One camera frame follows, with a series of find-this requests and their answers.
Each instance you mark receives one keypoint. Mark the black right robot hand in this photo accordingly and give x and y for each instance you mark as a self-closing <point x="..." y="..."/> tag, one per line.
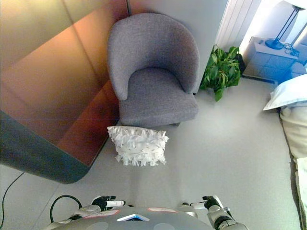
<point x="211" y="201"/>

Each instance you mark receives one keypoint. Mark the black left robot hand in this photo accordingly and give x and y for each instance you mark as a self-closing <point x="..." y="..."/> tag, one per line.
<point x="105" y="203"/>

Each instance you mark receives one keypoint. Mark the white ruffled pillow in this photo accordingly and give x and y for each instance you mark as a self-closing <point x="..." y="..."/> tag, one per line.
<point x="140" y="146"/>

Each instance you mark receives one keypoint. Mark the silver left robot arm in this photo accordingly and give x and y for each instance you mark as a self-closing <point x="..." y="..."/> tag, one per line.
<point x="84" y="212"/>

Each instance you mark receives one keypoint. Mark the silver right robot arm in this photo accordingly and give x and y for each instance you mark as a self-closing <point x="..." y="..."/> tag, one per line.
<point x="223" y="219"/>

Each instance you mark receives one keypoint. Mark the light blue bed pillow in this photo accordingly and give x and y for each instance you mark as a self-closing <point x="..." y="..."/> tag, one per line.
<point x="290" y="92"/>

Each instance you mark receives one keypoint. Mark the grey robot torso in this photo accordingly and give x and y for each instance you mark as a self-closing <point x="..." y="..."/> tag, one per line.
<point x="134" y="219"/>

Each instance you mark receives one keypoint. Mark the cream bed duvet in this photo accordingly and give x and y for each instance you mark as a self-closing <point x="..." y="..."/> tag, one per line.
<point x="296" y="134"/>

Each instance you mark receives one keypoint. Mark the grey fabric armchair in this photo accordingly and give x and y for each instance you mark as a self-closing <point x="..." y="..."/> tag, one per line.
<point x="153" y="95"/>

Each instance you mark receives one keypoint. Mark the green leafy potted plant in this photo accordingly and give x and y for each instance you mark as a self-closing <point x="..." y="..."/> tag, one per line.
<point x="221" y="72"/>

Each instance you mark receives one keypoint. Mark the white nightstand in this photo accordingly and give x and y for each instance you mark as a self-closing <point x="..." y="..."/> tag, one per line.
<point x="268" y="62"/>

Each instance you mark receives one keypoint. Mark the blue base table lamp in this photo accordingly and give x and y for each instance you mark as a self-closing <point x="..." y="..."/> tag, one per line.
<point x="275" y="43"/>

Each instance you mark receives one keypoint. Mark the white ribbed wall panel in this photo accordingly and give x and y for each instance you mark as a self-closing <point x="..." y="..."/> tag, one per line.
<point x="236" y="21"/>

